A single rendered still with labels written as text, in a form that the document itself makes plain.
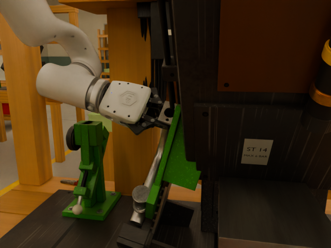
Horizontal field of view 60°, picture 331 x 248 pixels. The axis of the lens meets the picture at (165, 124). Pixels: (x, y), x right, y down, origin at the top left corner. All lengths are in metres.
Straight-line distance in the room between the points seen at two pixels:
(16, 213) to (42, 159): 0.24
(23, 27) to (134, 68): 0.39
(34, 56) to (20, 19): 0.51
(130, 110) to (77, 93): 0.13
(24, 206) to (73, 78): 0.53
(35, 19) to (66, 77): 0.14
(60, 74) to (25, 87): 0.41
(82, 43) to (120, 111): 0.20
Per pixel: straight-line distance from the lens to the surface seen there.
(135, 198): 0.60
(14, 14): 0.64
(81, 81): 0.69
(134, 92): 0.67
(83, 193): 0.85
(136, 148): 0.98
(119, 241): 0.67
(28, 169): 1.20
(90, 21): 11.80
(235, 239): 0.42
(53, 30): 0.66
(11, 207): 1.09
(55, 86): 0.71
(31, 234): 0.89
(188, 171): 0.58
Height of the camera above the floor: 1.37
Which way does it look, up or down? 14 degrees down
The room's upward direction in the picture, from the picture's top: straight up
